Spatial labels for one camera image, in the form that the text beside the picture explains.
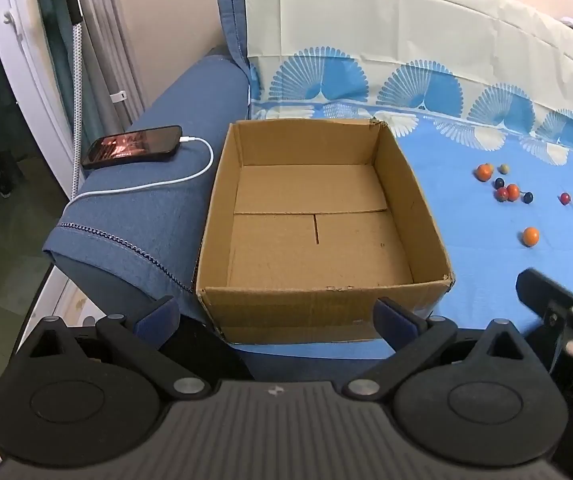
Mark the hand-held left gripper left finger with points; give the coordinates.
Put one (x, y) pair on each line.
(156, 319)

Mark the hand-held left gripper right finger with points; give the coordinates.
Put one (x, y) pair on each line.
(395, 324)

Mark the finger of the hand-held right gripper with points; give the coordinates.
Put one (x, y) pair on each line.
(536, 287)

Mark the orange cherry tomato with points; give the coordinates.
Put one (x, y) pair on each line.
(513, 191)
(483, 172)
(531, 236)

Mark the red cherry tomato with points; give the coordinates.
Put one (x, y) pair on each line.
(564, 198)
(501, 194)

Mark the brown cardboard box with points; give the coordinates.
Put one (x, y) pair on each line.
(311, 220)

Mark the blue fan-print bed sheet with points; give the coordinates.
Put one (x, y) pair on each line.
(466, 270)

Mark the blue sofa armrest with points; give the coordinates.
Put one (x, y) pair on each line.
(151, 220)

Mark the black smartphone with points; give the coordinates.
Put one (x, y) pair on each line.
(131, 147)

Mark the white plastic clip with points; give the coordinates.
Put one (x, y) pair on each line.
(118, 95)

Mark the grey curtain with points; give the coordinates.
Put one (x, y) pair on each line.
(109, 35)

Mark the white door frame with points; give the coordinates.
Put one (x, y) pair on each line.
(26, 60)

